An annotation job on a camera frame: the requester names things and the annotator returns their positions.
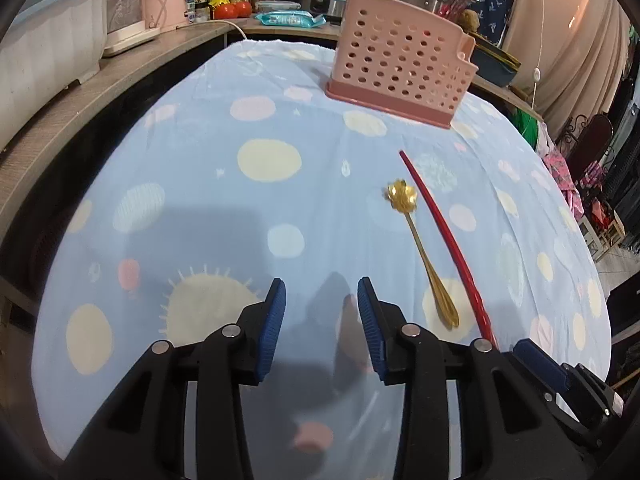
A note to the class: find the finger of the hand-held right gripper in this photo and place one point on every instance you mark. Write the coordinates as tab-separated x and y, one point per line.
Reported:
542	365

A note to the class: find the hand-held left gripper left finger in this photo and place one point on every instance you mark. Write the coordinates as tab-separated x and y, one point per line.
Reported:
272	335

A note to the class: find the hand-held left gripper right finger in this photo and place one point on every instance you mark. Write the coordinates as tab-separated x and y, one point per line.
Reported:
372	335

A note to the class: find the plain red chopstick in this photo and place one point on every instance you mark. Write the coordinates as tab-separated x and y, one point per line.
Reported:
474	292

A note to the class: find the gold flower spoon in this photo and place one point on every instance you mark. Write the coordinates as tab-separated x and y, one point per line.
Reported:
400	195

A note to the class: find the pink perforated utensil basket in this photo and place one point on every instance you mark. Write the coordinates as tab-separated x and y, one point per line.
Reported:
390	60

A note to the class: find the blue planet print tablecloth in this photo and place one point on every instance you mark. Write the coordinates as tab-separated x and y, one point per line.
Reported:
200	210

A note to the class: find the pink floral cloth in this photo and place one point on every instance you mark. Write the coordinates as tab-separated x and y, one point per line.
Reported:
560	170

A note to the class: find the green cloth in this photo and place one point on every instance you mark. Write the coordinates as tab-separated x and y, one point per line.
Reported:
527	130

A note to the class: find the dark wooden chair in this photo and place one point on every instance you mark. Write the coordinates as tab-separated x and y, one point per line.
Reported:
597	135

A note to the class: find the blue basin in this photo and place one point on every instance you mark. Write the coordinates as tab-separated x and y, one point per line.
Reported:
495	71

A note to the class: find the blue wet wipes pack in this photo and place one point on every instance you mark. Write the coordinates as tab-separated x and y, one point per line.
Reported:
290	19

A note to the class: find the red tomato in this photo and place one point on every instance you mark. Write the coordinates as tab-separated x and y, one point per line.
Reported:
244	8
227	11

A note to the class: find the potato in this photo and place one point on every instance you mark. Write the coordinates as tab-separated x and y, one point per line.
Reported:
469	20

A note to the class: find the beige curtain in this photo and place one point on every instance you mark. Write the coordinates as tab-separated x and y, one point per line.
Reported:
575	35

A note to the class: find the white appliance clear window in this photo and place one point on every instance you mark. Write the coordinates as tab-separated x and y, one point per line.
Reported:
130	20

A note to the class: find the translucent storage box blue lid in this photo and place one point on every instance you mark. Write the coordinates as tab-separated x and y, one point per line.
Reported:
45	35

